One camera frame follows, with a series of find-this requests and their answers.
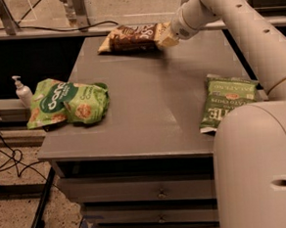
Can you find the grey drawer cabinet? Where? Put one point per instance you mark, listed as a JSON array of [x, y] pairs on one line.
[[146, 164]]

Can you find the white pump bottle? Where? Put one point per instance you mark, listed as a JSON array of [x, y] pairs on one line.
[[22, 91]]

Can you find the light green snack bag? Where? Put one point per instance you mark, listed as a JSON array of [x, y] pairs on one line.
[[55, 101]]

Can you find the metal window frame rail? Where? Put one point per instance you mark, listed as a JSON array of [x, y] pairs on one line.
[[28, 18]]

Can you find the green jalapeno kettle chip bag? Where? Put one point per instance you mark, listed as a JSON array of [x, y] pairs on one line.
[[224, 95]]

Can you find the black table leg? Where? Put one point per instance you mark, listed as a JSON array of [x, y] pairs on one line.
[[37, 220]]

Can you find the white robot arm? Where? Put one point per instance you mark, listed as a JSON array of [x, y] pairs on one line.
[[250, 142]]

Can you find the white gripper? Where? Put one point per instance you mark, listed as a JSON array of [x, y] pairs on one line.
[[179, 30]]

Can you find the brown chip bag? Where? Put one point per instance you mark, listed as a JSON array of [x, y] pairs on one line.
[[133, 38]]

